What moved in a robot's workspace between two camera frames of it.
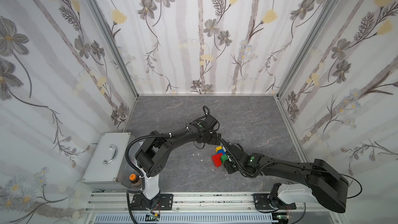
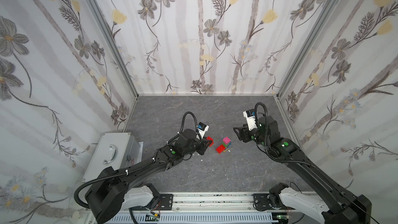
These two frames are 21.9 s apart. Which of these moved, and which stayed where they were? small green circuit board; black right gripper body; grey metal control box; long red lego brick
Moved: black right gripper body; long red lego brick
Stayed: small green circuit board; grey metal control box
